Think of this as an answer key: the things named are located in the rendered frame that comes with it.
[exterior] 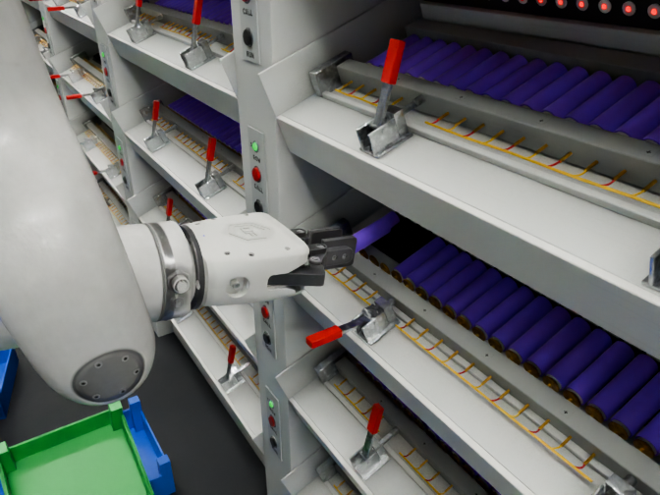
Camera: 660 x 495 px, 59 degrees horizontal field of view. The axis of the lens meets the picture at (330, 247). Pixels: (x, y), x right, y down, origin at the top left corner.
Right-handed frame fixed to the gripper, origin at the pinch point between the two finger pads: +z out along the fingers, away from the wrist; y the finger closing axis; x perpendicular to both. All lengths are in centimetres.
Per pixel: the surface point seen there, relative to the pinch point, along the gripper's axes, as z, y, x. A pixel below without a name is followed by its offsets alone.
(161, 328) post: 10, 81, 59
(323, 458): 12.2, 10.5, 41.9
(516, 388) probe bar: 5.0, -21.4, 4.0
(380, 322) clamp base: 3.1, -6.2, 6.0
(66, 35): 4, 151, -2
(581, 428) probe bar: 5.4, -27.3, 3.6
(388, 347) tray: 3.0, -8.1, 7.7
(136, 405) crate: -5, 51, 56
